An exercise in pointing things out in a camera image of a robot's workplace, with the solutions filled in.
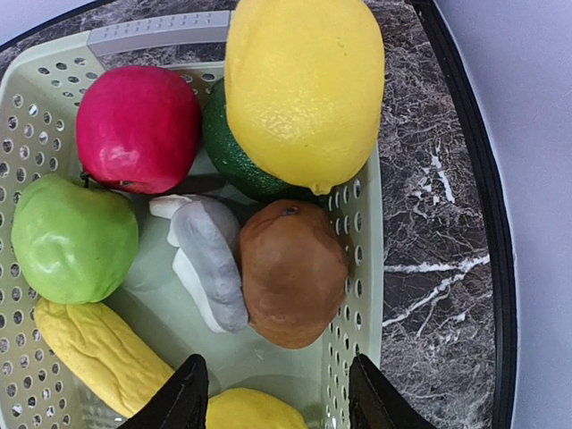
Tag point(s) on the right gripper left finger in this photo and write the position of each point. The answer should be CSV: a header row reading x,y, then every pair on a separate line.
x,y
180,404

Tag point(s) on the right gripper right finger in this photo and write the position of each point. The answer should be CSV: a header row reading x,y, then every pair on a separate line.
x,y
375,404

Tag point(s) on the yellow toy corn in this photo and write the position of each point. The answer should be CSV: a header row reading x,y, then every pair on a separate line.
x,y
104,353

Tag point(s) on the brown toy potato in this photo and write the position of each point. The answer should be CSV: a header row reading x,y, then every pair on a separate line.
x,y
293,270

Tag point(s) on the grey toy mushroom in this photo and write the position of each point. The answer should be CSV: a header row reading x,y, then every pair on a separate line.
x,y
204,231

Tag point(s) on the green toy apple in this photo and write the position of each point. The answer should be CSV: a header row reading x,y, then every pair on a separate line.
x,y
74,244

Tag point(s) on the red toy apple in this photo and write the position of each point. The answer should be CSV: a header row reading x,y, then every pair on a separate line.
x,y
138,129

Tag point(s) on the dark green toy lime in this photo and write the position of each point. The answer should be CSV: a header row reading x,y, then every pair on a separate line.
x,y
230,160

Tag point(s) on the yellow toy lemon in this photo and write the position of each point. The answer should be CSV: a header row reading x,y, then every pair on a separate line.
x,y
304,85

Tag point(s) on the green perforated plastic basket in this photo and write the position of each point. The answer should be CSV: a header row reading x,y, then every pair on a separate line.
x,y
160,267

